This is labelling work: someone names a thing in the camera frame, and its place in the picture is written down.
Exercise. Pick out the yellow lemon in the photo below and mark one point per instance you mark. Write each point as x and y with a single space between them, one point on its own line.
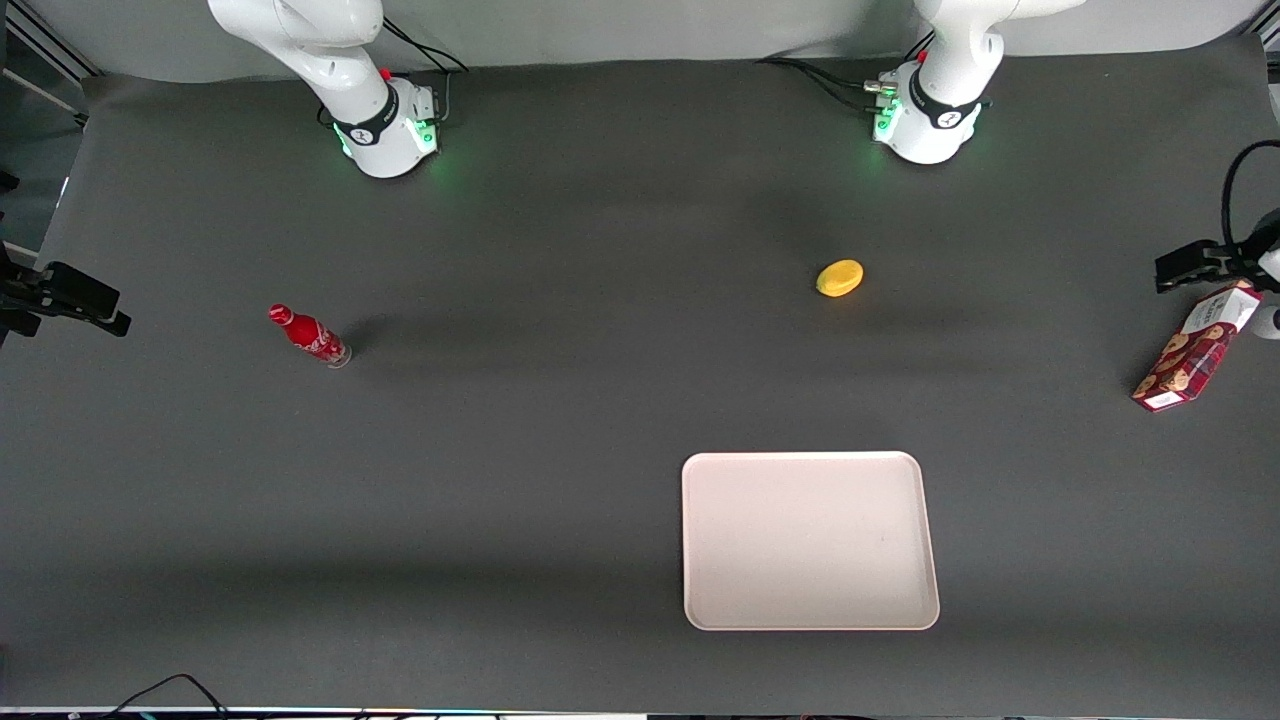
840 278

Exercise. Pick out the white rectangular tray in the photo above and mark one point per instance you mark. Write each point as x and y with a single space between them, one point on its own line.
808 541

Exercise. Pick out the red tartan cookie box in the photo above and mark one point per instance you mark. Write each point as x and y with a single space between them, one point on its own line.
1192 350

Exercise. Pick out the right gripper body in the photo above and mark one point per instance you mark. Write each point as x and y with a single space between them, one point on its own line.
20 290

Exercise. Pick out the red cola bottle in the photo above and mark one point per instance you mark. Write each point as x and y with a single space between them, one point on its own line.
308 335

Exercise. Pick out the aluminium frame rail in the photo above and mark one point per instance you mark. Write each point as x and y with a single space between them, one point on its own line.
45 35

